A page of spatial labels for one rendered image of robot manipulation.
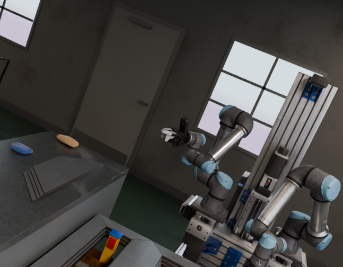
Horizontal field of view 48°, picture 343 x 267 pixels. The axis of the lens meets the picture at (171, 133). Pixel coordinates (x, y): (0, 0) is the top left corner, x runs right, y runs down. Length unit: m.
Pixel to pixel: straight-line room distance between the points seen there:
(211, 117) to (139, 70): 1.20
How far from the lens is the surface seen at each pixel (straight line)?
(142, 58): 5.40
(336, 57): 5.10
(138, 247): 2.06
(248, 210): 2.51
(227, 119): 2.38
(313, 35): 5.11
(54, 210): 1.73
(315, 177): 2.05
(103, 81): 5.62
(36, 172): 1.96
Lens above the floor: 1.86
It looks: 12 degrees down
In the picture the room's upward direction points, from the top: 23 degrees clockwise
